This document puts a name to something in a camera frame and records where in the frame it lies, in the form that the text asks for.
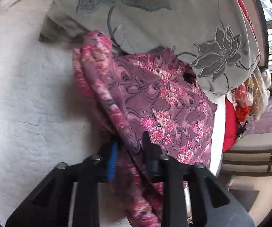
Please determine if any purple pink floral garment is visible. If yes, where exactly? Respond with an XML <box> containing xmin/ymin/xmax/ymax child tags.
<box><xmin>72</xmin><ymin>30</ymin><xmax>217</xmax><ymax>226</ymax></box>

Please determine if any red cushion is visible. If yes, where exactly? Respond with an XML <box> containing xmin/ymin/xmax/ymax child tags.
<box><xmin>222</xmin><ymin>98</ymin><xmax>238</xmax><ymax>153</ymax></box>

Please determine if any plastic bag of stuffed toys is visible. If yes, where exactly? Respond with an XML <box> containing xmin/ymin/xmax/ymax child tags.
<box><xmin>226</xmin><ymin>67</ymin><xmax>272</xmax><ymax>123</ymax></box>

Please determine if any white quilted bed cover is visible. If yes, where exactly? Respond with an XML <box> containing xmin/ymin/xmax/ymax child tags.
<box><xmin>0</xmin><ymin>0</ymin><xmax>226</xmax><ymax>227</ymax></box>

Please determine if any grey floral pillow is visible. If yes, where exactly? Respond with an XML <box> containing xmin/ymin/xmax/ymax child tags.
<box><xmin>38</xmin><ymin>0</ymin><xmax>262</xmax><ymax>97</ymax></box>

